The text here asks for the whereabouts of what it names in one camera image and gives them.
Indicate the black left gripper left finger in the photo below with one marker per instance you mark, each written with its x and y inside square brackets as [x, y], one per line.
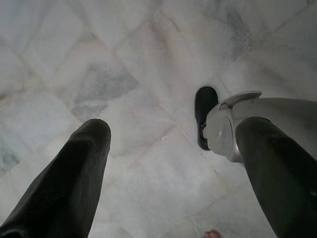
[64, 183]

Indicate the person's bare toe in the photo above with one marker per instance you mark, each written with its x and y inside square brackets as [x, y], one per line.
[212, 234]

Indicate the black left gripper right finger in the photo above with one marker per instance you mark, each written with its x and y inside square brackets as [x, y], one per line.
[280, 178]

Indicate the silver robot leg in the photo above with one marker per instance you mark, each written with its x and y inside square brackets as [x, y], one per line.
[272, 111]

